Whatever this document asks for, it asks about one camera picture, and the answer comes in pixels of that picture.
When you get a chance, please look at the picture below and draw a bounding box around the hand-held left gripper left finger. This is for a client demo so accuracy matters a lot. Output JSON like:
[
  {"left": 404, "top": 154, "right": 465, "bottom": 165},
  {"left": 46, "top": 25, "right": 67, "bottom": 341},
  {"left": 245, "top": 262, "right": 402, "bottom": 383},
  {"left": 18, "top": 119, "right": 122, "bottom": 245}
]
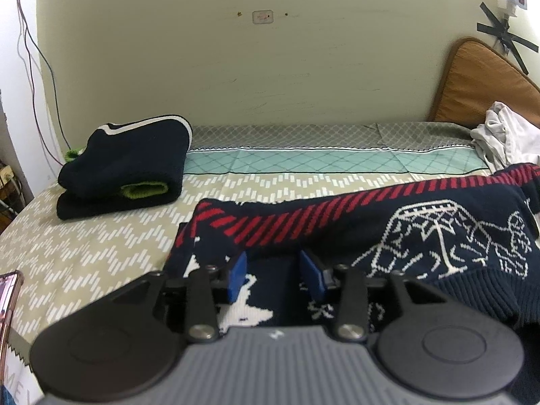
[{"left": 112, "top": 251, "right": 249, "bottom": 345}]

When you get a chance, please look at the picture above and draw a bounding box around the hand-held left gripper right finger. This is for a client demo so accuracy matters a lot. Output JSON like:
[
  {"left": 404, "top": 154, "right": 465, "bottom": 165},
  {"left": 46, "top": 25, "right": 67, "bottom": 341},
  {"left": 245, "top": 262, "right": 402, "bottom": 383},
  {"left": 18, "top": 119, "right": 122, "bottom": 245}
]
[{"left": 299, "top": 249, "right": 448, "bottom": 344}]

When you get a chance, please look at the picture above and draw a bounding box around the navy patterned knit sweater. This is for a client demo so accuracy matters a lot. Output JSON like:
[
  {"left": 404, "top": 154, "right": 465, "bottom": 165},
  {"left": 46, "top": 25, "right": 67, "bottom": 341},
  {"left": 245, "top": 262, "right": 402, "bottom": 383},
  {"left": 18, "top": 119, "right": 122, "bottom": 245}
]
[{"left": 164, "top": 162, "right": 540, "bottom": 335}]

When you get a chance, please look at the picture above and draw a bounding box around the navy sweater green trim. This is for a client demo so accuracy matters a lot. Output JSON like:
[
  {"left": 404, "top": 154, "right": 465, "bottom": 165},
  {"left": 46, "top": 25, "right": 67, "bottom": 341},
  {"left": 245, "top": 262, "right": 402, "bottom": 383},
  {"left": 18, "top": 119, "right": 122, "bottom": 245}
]
[{"left": 56, "top": 114, "right": 194, "bottom": 222}]

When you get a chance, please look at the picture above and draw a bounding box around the patterned bed sheet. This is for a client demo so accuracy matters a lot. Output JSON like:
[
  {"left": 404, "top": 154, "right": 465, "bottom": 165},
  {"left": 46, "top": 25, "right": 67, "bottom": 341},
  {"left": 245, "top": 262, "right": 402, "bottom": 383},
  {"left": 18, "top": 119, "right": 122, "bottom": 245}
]
[{"left": 0, "top": 121, "right": 505, "bottom": 405}]

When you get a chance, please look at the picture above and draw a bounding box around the smartphone in clear case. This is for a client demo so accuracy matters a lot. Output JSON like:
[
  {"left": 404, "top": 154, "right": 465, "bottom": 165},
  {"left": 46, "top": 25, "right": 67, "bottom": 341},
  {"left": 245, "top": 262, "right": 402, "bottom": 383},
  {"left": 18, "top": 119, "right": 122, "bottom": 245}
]
[{"left": 0, "top": 271, "right": 23, "bottom": 373}]

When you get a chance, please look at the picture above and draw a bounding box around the white cloth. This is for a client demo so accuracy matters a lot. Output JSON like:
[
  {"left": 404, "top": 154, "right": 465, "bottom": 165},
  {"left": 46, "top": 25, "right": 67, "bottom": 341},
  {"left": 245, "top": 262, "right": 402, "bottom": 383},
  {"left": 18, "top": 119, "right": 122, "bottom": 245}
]
[{"left": 470, "top": 101, "right": 540, "bottom": 174}]

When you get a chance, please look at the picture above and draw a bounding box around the orange pillow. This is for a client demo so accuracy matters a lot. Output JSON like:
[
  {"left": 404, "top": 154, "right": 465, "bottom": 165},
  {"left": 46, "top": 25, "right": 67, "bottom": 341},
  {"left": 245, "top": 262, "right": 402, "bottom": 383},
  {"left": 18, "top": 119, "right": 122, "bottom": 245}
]
[{"left": 427, "top": 36, "right": 540, "bottom": 131}]

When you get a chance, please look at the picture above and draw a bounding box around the black tape cross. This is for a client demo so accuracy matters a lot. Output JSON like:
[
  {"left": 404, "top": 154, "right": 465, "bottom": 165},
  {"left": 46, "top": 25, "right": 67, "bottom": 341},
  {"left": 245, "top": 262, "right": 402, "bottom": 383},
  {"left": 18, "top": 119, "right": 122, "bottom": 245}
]
[{"left": 476, "top": 2, "right": 540, "bottom": 75}]

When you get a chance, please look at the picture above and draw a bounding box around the red cable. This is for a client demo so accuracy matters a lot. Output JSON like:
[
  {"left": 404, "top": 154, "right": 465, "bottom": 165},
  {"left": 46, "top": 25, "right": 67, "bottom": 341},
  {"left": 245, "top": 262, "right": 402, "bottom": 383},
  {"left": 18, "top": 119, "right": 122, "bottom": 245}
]
[{"left": 16, "top": 0, "right": 68, "bottom": 165}]

